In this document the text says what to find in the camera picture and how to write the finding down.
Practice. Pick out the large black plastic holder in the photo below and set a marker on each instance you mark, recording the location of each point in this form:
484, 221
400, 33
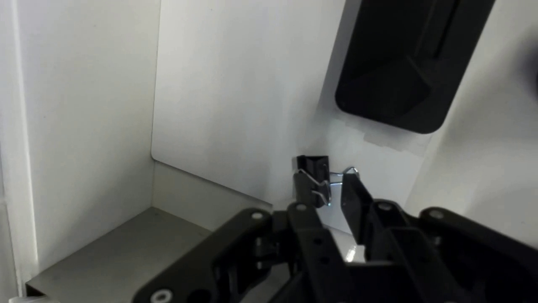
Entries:
408, 62

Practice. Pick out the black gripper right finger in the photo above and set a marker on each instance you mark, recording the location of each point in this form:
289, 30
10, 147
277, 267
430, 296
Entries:
447, 253

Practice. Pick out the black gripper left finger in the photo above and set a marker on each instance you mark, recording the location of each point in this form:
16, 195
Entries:
304, 237

